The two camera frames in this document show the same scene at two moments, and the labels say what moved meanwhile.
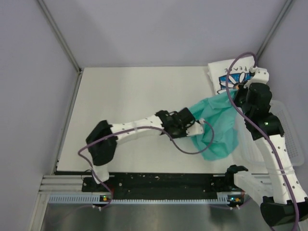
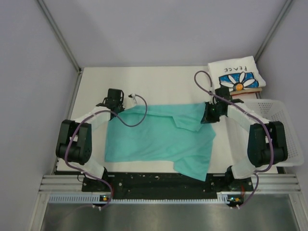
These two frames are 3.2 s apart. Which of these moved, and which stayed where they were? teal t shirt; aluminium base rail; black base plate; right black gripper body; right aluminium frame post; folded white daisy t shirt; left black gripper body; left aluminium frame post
Moved: left black gripper body; right black gripper body; teal t shirt
Stayed: left aluminium frame post; right aluminium frame post; black base plate; folded white daisy t shirt; aluminium base rail
